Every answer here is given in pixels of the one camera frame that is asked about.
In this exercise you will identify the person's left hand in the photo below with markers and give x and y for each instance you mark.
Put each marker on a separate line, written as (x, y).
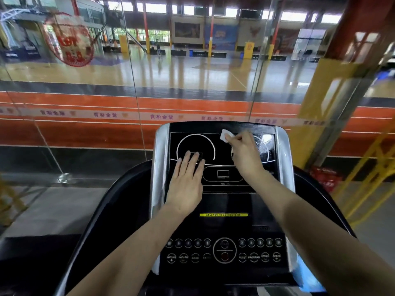
(185, 188)

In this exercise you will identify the person's right hand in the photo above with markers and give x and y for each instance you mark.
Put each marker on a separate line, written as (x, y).
(247, 157)

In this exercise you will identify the person's left middle finger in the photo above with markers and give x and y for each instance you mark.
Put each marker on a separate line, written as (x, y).
(193, 165)

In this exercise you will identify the person's left little finger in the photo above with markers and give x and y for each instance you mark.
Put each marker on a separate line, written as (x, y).
(177, 168)

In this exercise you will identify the person's right fingers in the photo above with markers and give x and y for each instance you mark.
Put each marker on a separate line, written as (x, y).
(237, 137)

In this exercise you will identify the white wipe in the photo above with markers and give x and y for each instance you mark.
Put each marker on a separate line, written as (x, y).
(223, 134)

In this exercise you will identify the person's left forearm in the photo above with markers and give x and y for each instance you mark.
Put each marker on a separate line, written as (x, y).
(135, 252)

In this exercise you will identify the person's right forearm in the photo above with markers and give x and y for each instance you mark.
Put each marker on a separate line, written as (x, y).
(311, 231)

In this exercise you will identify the black treadmill console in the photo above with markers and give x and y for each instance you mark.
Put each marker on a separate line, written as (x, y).
(228, 206)

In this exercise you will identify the pale printed tape strip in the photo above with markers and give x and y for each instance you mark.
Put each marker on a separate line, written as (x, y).
(123, 114)

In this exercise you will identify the red and yellow pillar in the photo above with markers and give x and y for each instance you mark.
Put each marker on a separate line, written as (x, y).
(327, 95)

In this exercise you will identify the metal glass fitting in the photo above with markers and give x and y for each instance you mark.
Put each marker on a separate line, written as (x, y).
(65, 178)

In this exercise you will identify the yellow metal railing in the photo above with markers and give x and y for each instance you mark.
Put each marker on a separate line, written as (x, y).
(370, 175)

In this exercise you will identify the light blue plastic sheet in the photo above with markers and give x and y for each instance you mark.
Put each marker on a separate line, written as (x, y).
(307, 277)

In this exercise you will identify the round red window sticker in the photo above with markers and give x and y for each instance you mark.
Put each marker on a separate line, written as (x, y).
(69, 40)

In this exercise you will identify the basketball hoop stand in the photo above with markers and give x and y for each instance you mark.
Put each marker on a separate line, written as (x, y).
(18, 30)

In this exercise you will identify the blue wall banner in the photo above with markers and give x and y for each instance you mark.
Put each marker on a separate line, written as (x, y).
(221, 36)

